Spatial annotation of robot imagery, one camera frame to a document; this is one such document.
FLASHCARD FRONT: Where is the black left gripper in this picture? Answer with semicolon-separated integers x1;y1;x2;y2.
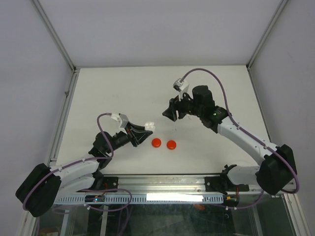
105;121;152;154

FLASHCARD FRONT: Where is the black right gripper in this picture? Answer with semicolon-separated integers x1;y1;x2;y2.
162;90;203;121

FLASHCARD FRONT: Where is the white earbud case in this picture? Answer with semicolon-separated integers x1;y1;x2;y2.
144;121;156;132

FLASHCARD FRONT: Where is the orange earbud case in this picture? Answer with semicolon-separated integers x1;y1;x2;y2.
166;140;177;150
152;138;162;148

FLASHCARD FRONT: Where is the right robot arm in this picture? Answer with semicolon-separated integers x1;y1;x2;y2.
162;85;297;195

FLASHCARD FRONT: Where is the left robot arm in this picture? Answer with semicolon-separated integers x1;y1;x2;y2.
15;121;155;217

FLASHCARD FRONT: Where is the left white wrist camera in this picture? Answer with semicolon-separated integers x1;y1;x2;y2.
110;113;129;130

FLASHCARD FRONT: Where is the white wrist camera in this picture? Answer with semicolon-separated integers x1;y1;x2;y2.
110;113;129;130
173;78;189;100

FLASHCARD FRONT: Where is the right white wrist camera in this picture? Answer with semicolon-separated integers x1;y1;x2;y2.
173;78;189;100

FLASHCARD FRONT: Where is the aluminium mounting rail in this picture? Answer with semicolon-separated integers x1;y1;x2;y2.
56;174;295;195

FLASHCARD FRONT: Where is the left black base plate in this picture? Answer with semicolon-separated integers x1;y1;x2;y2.
81;176;119;192

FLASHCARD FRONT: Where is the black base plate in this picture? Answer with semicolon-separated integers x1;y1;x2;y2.
204;176;249;194
81;176;119;192

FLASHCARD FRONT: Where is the white slotted cable duct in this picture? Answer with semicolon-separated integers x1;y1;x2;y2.
55;193;223;205

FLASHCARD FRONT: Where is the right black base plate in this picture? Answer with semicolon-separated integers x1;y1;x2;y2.
204;176;249;194

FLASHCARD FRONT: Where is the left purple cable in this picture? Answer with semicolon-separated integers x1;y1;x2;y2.
22;112;132;236

